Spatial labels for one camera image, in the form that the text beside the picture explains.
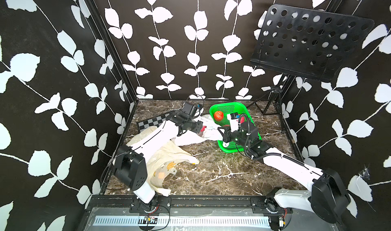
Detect white slotted cable duct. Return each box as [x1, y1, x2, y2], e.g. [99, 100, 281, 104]
[92, 216, 270, 229]

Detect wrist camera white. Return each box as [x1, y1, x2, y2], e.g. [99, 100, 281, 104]
[181, 101, 203, 119]
[227, 113, 240, 132]

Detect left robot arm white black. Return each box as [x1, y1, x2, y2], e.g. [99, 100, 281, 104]
[112, 101, 203, 204]

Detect black perforated music stand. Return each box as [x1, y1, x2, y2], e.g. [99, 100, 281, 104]
[241, 4, 375, 116]

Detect black white checkerboard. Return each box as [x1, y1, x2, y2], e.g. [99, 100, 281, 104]
[136, 111, 174, 133]

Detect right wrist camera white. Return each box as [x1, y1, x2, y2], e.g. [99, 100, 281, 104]
[227, 113, 240, 132]

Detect white knotted plastic bag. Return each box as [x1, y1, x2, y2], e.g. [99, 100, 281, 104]
[172, 115, 223, 146]

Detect yellow banana print plastic bag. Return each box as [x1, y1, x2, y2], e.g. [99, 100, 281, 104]
[126, 124, 199, 202]

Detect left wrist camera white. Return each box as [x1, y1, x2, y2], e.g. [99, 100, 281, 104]
[181, 101, 203, 119]

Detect green perforated plastic basket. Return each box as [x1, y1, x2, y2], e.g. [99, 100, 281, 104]
[209, 102, 263, 154]

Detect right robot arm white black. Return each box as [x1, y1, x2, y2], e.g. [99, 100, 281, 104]
[218, 113, 351, 223]

